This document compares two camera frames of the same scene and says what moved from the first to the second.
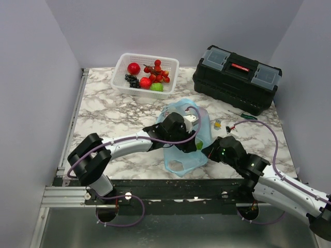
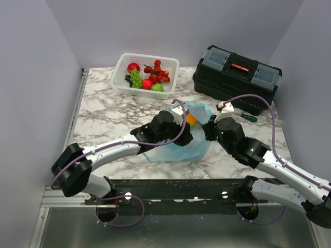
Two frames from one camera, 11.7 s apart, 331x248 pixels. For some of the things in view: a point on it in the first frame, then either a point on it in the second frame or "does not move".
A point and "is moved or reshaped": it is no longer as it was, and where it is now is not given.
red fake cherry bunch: (157, 75) does not move
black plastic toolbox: (244, 83) does not move
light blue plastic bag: (181, 163) is moved or reshaped
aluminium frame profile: (63, 197) does not move
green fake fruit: (157, 87) does not move
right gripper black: (210, 151) to (208, 127)
